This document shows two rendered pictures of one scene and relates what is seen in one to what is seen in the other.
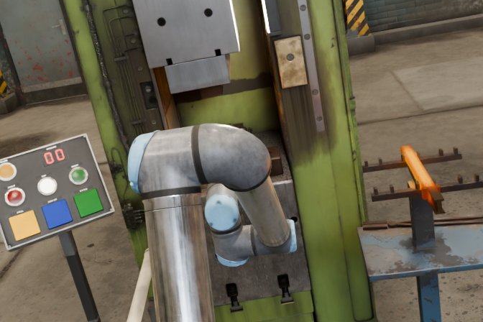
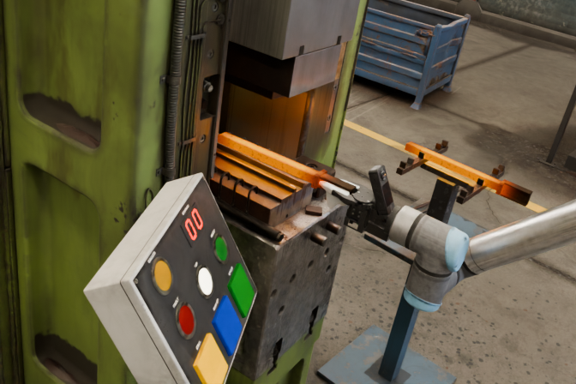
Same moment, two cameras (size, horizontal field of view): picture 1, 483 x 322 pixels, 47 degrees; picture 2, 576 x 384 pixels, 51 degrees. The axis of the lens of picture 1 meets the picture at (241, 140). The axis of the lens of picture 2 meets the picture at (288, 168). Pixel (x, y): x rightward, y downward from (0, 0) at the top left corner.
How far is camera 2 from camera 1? 1.76 m
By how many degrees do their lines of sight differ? 57
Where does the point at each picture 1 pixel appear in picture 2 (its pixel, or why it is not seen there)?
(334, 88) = (345, 81)
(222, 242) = (444, 285)
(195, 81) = (312, 79)
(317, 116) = (328, 115)
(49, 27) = not seen: outside the picture
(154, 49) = (295, 31)
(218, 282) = (270, 345)
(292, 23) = not seen: hidden behind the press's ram
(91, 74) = (153, 62)
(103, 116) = (149, 137)
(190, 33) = (329, 11)
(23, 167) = (174, 258)
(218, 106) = not seen: hidden behind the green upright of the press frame
